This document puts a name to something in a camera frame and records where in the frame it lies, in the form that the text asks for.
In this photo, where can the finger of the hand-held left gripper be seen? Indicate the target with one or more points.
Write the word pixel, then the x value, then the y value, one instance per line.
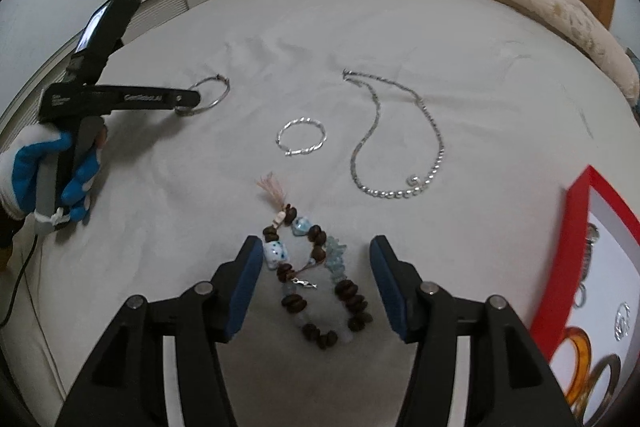
pixel 150 98

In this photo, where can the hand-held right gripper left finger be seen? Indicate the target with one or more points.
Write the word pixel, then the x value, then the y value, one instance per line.
pixel 245 287

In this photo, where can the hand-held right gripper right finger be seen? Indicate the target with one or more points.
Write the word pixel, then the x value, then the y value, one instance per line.
pixel 387 277

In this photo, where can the thin silver bangle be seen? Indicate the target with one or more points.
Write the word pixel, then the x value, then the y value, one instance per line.
pixel 186 111

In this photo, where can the red box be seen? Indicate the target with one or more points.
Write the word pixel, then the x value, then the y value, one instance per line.
pixel 570 257

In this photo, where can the amber bangle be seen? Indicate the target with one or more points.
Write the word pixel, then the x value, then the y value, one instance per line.
pixel 582 347

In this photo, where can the dark horn bangle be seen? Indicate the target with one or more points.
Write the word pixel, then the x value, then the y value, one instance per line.
pixel 611 358

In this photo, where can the person's left hand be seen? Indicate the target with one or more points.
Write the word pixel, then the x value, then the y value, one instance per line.
pixel 20 167

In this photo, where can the bed with white sheet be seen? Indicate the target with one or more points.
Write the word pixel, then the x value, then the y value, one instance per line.
pixel 450 82

